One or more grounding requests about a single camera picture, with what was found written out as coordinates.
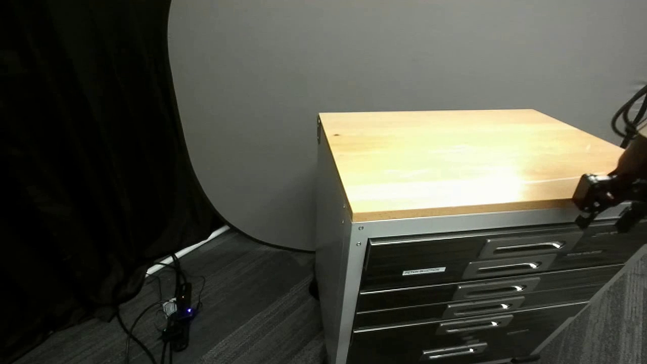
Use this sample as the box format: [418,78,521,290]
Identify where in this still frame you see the black power strip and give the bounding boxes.
[160,277,198,353]

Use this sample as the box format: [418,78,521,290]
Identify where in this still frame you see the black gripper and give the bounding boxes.
[573,170,647,235]

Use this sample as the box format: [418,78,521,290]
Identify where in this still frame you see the grey metal cabinet drawer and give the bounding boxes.
[347,325,551,364]
[354,289,594,335]
[352,305,575,352]
[356,270,612,315]
[359,249,627,297]
[362,219,647,270]

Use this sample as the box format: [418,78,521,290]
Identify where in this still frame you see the grey rounded partition panel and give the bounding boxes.
[165,0,647,253]

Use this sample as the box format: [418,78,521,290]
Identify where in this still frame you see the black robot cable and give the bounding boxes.
[608,81,647,148]

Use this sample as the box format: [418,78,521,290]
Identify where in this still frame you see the black power cable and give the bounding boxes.
[116,253,177,364]

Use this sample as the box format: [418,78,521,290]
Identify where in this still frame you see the white floor cable raceway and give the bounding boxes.
[143,225,234,279]

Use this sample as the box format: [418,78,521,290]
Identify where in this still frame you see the grey tool cabinet wooden top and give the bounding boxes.
[312,106,647,364]

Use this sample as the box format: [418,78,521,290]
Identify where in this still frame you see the black curtain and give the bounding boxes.
[0,0,226,356]

